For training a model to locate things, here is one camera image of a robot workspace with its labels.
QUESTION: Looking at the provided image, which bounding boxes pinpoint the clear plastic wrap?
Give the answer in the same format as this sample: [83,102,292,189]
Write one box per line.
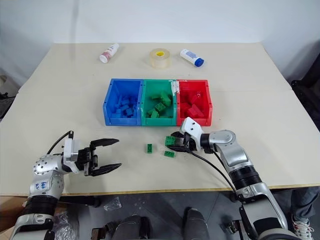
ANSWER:
[53,211,77,240]

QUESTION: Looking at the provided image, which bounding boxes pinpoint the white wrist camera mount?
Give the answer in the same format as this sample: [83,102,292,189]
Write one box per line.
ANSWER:
[61,138,84,174]
[179,116,204,141]

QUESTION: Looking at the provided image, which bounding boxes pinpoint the green plastic bin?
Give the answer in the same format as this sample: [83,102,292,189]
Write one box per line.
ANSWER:
[140,79,179,127]

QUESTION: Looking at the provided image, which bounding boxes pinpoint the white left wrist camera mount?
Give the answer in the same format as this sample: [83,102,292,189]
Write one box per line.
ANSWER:
[61,138,84,174]

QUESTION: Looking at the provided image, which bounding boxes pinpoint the black equipment frame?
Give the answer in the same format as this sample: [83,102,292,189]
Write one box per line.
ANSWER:
[290,37,320,127]

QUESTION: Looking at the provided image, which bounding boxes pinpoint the brown cardboard box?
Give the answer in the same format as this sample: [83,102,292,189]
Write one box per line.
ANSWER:
[0,194,31,240]

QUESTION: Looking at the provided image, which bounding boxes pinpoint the white torn label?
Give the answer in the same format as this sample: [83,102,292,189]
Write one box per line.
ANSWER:
[169,79,188,96]

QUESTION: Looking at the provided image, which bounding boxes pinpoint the person's leg in jeans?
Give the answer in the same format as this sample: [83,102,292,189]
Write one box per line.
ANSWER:
[289,184,320,219]

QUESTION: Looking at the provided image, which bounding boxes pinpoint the white bottle with blue cap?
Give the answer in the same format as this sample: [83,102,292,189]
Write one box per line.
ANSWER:
[179,48,206,68]

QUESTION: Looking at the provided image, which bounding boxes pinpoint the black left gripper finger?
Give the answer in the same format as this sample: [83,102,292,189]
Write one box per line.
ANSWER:
[85,162,123,177]
[89,137,120,151]

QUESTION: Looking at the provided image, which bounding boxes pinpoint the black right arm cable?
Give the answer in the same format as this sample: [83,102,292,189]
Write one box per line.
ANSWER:
[189,149,242,201]

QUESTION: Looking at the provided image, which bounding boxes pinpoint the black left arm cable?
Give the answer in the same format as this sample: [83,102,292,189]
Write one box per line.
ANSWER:
[46,130,75,156]

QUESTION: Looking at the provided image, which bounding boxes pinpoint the white bottle with red print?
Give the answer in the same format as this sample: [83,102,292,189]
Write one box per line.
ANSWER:
[99,42,120,64]

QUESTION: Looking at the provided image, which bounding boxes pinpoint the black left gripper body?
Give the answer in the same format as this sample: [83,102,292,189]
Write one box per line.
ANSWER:
[75,147,99,177]

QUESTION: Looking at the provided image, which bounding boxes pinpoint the dark rounded grey shape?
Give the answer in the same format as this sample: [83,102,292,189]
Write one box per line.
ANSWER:
[115,214,152,240]
[183,206,209,240]

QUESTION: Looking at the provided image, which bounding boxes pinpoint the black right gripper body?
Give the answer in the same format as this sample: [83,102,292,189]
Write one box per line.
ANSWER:
[183,132,201,153]

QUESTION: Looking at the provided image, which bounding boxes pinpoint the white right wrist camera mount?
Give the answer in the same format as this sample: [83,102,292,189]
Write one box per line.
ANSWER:
[179,116,204,141]

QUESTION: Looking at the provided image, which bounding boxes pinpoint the white and red sneaker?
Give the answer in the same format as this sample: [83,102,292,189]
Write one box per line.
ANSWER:
[290,212,314,239]

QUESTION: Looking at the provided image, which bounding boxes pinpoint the large green building block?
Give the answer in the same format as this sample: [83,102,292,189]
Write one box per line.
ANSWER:
[163,135,179,147]

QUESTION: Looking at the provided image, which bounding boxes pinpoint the red plastic bin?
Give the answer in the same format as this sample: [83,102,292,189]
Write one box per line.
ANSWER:
[175,79,214,127]

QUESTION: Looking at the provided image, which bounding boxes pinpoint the crumpled clear plastic bag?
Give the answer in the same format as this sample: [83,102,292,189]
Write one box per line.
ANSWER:
[103,196,123,211]

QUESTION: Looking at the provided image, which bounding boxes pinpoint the clear tape roll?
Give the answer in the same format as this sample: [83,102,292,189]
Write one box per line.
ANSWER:
[149,48,173,70]

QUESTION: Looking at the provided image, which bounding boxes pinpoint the blue plastic bin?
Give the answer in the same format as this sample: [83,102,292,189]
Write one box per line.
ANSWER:
[102,78,145,127]

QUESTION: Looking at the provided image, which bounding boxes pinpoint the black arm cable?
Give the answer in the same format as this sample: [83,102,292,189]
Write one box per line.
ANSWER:
[46,130,75,156]
[189,149,242,201]

